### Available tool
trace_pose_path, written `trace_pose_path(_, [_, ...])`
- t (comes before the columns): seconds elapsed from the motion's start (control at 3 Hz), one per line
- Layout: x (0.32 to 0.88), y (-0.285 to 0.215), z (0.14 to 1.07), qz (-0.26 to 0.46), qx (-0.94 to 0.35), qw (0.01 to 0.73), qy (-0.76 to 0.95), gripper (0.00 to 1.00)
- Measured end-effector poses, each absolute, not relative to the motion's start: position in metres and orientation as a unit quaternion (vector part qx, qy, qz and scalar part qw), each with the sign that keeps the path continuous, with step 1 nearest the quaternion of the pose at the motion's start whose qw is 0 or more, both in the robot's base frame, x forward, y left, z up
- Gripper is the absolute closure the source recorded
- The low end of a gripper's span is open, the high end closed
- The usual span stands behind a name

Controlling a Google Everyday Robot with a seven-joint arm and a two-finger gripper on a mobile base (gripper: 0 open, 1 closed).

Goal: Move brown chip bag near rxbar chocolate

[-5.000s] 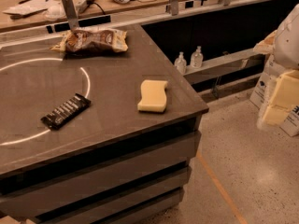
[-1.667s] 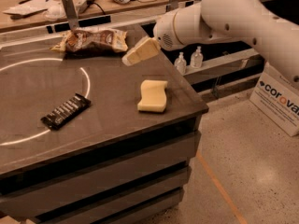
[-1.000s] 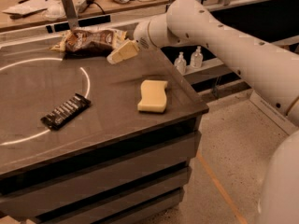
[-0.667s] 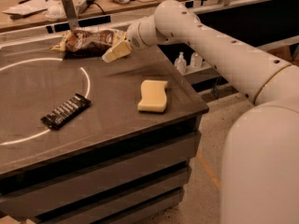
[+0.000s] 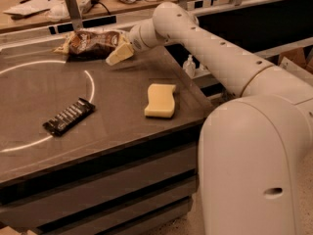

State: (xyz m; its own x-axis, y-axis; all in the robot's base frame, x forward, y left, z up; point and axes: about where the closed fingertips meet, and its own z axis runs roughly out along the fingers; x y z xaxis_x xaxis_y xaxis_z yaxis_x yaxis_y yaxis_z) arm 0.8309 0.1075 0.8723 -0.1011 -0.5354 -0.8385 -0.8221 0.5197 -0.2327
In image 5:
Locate clear sanitizer bottle left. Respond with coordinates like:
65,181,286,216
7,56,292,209
183,55,196,78

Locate white papers on desk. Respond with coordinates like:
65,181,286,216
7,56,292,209
3,0,62,16

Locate black rxbar chocolate bar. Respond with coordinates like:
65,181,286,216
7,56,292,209
42,98,96,137

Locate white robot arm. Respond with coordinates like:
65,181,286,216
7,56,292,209
128,2,313,235

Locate metal bracket post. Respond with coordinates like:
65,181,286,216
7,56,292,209
65,0,83,30

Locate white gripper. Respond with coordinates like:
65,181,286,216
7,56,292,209
106,19,165,66

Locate yellow sponge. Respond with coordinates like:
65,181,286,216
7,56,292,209
144,83,176,118

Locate brown chip bag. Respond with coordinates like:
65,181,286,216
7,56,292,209
54,29,130,58

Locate white cardboard box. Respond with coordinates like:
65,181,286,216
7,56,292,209
278,47,313,73

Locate grey drawer cabinet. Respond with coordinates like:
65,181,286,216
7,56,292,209
0,126,200,235

